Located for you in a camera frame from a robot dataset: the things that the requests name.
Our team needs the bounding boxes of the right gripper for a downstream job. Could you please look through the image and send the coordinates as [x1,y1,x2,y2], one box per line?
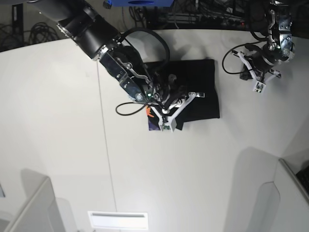
[149,74,205,124]

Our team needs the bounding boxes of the white power strip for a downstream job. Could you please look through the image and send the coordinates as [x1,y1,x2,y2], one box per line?
[163,14,245,26]

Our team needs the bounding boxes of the white cabinet left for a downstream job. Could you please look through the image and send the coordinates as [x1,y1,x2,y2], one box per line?
[0,169,78,232]

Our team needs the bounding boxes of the white slotted panel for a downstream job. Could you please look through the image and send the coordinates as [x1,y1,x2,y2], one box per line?
[88,211,149,230]

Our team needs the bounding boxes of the black keyboard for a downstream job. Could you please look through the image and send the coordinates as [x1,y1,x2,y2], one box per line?
[296,167,309,193]

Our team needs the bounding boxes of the blue box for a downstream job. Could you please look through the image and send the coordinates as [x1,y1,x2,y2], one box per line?
[103,0,174,9]

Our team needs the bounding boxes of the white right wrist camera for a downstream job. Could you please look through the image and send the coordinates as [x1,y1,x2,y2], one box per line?
[159,120,177,132]

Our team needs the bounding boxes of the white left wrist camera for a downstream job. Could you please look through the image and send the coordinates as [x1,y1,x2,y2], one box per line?
[253,81,266,93]

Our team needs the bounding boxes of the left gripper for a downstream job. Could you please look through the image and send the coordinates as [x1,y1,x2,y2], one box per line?
[232,45,281,83]

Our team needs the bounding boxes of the black T-shirt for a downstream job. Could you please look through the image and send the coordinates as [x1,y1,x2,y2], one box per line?
[154,58,220,130]

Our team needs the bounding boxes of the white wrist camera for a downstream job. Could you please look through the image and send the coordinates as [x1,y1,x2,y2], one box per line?
[159,120,177,132]
[253,81,266,93]

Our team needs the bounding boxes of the coiled black cables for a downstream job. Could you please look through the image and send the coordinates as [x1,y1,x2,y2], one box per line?
[24,20,61,45]

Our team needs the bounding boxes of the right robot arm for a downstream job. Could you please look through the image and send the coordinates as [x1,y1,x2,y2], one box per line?
[28,0,205,125]

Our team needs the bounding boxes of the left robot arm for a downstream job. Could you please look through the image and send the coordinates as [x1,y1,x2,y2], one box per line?
[222,0,295,84]

